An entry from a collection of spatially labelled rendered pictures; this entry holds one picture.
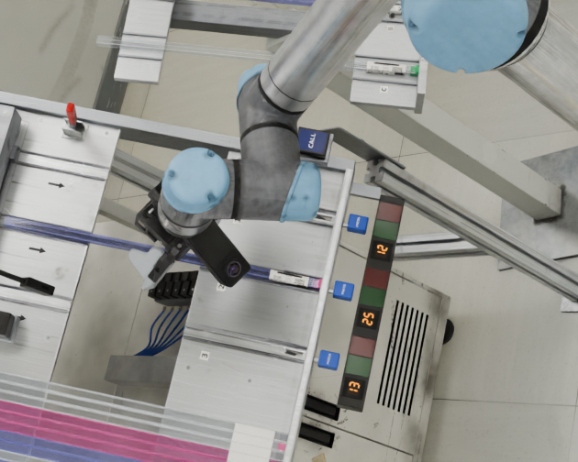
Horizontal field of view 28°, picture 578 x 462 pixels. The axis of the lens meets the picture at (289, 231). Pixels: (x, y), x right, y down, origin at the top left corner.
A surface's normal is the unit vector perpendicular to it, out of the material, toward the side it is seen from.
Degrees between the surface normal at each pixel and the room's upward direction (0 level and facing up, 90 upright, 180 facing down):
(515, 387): 0
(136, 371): 0
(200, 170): 56
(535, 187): 90
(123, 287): 0
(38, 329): 44
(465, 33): 82
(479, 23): 82
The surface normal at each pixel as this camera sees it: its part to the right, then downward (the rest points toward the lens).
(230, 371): -0.03, -0.29
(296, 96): 0.00, 0.82
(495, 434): -0.70, -0.35
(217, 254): 0.47, 0.11
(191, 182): 0.18, -0.25
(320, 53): -0.30, 0.67
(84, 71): 0.69, -0.07
